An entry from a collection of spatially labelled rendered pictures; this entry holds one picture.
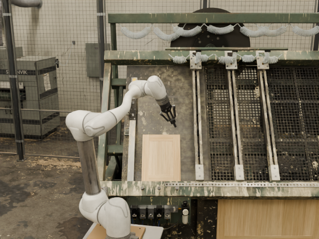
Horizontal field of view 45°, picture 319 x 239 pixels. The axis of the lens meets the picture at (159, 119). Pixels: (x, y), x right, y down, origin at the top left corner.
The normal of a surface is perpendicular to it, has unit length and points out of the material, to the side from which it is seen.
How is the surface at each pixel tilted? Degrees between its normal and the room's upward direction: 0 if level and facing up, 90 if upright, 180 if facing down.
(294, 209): 90
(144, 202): 90
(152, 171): 50
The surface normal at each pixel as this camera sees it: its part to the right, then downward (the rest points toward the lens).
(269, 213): -0.01, 0.25
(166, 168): 0.00, -0.42
